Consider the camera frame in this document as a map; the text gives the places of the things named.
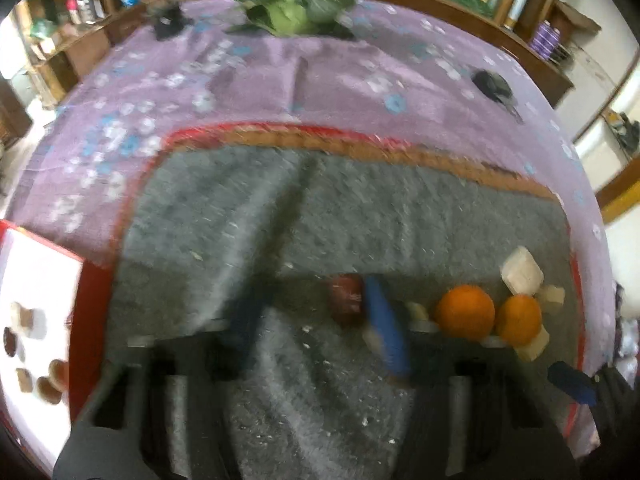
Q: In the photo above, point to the purple spray can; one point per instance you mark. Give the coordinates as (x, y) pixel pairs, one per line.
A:
(540, 36)
(551, 41)

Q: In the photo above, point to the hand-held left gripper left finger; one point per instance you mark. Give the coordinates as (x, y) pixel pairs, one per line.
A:
(250, 320)

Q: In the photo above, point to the grey felt mat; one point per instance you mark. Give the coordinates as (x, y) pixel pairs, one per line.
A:
(400, 210)

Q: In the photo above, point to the wooden side counter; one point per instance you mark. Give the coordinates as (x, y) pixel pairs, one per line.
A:
(65, 60)

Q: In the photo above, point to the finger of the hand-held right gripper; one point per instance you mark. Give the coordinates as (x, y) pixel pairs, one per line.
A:
(572, 384)

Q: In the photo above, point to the orange mandarin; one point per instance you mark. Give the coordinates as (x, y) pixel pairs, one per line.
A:
(520, 319)
(465, 311)

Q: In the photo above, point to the wooden cabinet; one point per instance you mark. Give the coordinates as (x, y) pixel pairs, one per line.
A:
(542, 72)

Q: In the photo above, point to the black thermos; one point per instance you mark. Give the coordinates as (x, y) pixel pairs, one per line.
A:
(86, 4)

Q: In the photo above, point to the purple floral bedsheet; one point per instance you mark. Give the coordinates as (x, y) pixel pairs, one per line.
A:
(350, 70)

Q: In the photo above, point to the small black device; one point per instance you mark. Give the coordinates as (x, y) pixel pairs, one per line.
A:
(169, 21)

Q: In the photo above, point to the black key fob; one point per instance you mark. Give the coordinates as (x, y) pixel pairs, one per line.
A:
(492, 85)

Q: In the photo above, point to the green bag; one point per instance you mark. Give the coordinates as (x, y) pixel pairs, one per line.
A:
(41, 27)

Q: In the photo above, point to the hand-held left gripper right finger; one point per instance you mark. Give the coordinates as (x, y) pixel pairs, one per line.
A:
(387, 330)

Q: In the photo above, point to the red gift box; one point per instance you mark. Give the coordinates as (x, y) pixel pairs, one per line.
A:
(40, 280)

